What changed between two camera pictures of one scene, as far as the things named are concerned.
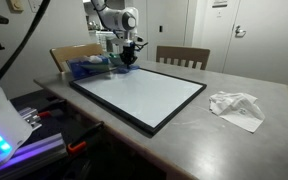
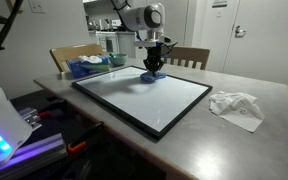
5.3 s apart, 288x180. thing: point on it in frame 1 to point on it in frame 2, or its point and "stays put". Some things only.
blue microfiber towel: [126, 69] to [147, 76]
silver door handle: [239, 33] stays put
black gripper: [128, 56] to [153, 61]
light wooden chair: [63, 54] stays put
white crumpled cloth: [237, 109] stays put
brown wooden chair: [194, 54] stays put
